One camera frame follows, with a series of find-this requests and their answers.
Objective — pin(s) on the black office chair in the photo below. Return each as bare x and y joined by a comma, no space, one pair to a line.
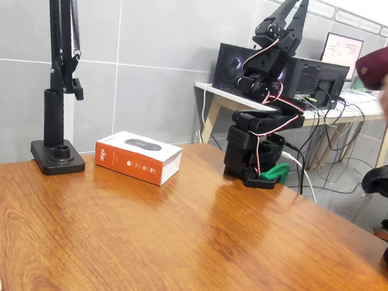
379,180

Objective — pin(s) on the white desk wooden legs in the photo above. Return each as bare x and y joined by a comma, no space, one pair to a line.
229,100

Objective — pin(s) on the green bag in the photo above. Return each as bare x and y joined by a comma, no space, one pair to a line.
358,85

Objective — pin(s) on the green table clamp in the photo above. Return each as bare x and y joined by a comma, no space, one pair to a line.
277,170

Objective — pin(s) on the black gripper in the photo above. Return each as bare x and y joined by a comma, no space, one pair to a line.
282,40

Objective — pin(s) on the computer monitor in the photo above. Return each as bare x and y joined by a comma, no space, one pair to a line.
342,53

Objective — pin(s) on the black boom stand base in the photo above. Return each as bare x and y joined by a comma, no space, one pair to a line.
71,166

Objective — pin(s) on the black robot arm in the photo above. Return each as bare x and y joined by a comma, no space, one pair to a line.
241,150

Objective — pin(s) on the black desktop computer case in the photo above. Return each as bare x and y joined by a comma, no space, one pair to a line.
229,66

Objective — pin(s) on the orange white mouse box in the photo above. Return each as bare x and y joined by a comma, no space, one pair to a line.
137,162

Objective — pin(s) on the white papers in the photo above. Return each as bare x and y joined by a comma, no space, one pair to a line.
356,97

